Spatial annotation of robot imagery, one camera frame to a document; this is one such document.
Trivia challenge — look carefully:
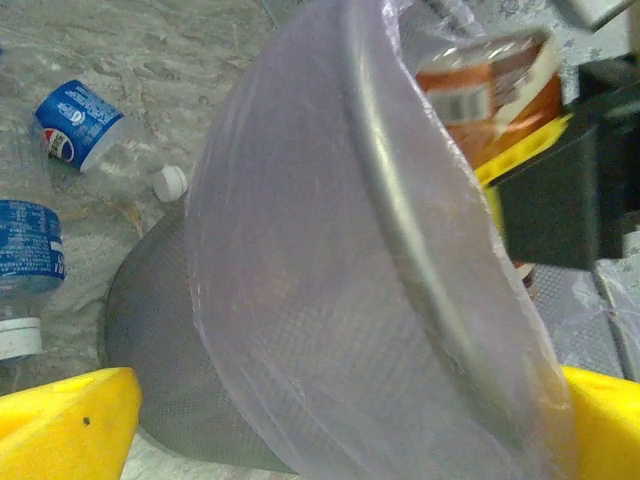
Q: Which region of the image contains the purple plastic bin liner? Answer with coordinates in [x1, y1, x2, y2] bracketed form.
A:
[181, 0, 581, 480]

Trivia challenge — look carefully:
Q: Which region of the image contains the grey metal mesh bin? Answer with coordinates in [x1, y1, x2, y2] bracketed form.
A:
[102, 0, 631, 476]

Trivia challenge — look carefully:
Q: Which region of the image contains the copper orange label bottle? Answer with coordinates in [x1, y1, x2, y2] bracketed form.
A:
[414, 28, 565, 171]

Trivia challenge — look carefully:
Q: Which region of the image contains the clear bottle blue Pepsi label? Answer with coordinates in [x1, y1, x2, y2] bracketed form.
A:
[32, 78, 190, 204]

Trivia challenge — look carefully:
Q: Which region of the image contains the clear bottle blue Pocari label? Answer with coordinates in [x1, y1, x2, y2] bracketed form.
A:
[0, 197, 69, 364]

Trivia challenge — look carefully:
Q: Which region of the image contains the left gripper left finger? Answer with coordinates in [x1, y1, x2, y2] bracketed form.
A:
[0, 366, 145, 480]

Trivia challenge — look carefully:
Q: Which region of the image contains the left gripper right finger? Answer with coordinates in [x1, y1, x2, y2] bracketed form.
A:
[558, 364, 640, 480]

